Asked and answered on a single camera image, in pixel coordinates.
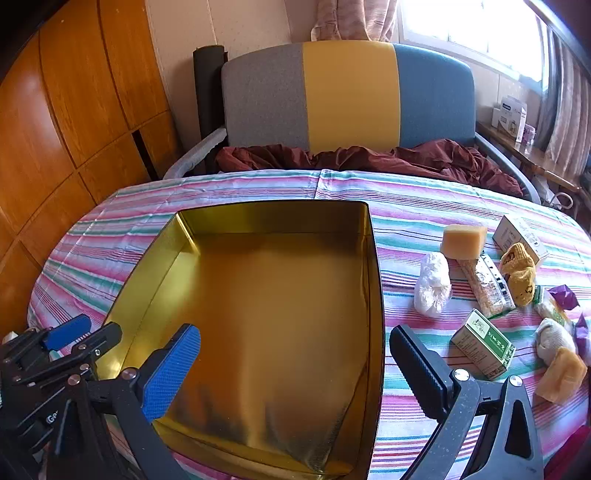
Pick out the grey yellow blue chair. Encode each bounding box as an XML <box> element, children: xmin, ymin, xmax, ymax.
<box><xmin>164</xmin><ymin>41</ymin><xmax>541</xmax><ymax>204</ymax></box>

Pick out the white cable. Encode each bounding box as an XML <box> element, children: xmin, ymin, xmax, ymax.
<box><xmin>540</xmin><ymin>178</ymin><xmax>575</xmax><ymax>213</ymax></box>

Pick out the gold tin box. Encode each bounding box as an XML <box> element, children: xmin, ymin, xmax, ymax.
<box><xmin>95</xmin><ymin>200</ymin><xmax>385</xmax><ymax>478</ymax></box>

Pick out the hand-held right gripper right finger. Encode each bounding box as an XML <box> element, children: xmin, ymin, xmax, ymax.
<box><xmin>389</xmin><ymin>324</ymin><xmax>546</xmax><ymax>480</ymax></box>

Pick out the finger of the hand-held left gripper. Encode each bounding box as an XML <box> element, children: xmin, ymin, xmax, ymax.
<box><xmin>7</xmin><ymin>314</ymin><xmax>93</xmax><ymax>370</ymax></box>
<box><xmin>44</xmin><ymin>322</ymin><xmax>123</xmax><ymax>384</ymax></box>

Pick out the green and white packet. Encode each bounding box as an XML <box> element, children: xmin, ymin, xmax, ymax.
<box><xmin>533</xmin><ymin>286</ymin><xmax>573</xmax><ymax>329</ymax></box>

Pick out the white appliance carton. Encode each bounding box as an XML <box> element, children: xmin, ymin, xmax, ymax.
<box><xmin>491</xmin><ymin>95</ymin><xmax>528</xmax><ymax>143</ymax></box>

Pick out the yellow sponge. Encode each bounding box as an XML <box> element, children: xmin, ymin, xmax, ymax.
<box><xmin>440</xmin><ymin>224</ymin><xmax>488</xmax><ymax>260</ymax></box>
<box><xmin>534</xmin><ymin>347</ymin><xmax>588</xmax><ymax>407</ymax></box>

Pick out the silver blister pack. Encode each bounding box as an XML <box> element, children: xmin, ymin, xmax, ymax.
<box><xmin>478</xmin><ymin>255</ymin><xmax>509</xmax><ymax>296</ymax></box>

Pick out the beige snack bar packet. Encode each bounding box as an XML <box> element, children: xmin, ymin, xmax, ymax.
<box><xmin>458</xmin><ymin>258</ymin><xmax>516</xmax><ymax>319</ymax></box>

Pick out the purple packet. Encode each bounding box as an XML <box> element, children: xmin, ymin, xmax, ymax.
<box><xmin>547</xmin><ymin>285</ymin><xmax>580</xmax><ymax>311</ymax></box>

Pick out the white plastic bag bundle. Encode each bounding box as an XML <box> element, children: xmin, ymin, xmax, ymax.
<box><xmin>413</xmin><ymin>252</ymin><xmax>452</xmax><ymax>317</ymax></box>

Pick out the purple wrapper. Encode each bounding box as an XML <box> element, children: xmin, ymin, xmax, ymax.
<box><xmin>574</xmin><ymin>314</ymin><xmax>591</xmax><ymax>361</ymax></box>

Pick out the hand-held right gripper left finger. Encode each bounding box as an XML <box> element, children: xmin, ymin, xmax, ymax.
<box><xmin>48</xmin><ymin>323</ymin><xmax>202</xmax><ymax>480</ymax></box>

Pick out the striped tablecloth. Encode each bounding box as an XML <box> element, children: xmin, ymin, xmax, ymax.
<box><xmin>28</xmin><ymin>168</ymin><xmax>591</xmax><ymax>480</ymax></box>

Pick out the pink patterned curtain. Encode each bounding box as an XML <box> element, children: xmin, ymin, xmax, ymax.
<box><xmin>310</xmin><ymin>0</ymin><xmax>399</xmax><ymax>42</ymax></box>
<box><xmin>538</xmin><ymin>18</ymin><xmax>591</xmax><ymax>176</ymax></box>

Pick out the white cardboard box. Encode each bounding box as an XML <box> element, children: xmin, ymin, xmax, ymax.
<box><xmin>492</xmin><ymin>215</ymin><xmax>550</xmax><ymax>268</ymax></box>

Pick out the dark red cloth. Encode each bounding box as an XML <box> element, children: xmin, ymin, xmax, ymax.
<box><xmin>216</xmin><ymin>138</ymin><xmax>525</xmax><ymax>199</ymax></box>

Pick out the wooden side table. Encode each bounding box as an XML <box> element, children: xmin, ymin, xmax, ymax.
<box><xmin>475</xmin><ymin>119</ymin><xmax>583</xmax><ymax>217</ymax></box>

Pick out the green and white box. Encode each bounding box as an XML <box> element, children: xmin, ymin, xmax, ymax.
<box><xmin>451</xmin><ymin>309</ymin><xmax>516</xmax><ymax>380</ymax></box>

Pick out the yellow sock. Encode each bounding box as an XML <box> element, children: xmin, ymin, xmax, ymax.
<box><xmin>500</xmin><ymin>243</ymin><xmax>537</xmax><ymax>308</ymax></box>

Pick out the wooden wardrobe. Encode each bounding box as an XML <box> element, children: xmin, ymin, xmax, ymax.
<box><xmin>0</xmin><ymin>0</ymin><xmax>185</xmax><ymax>337</ymax></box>

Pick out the window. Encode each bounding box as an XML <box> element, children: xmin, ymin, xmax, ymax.
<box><xmin>397</xmin><ymin>0</ymin><xmax>555</xmax><ymax>84</ymax></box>

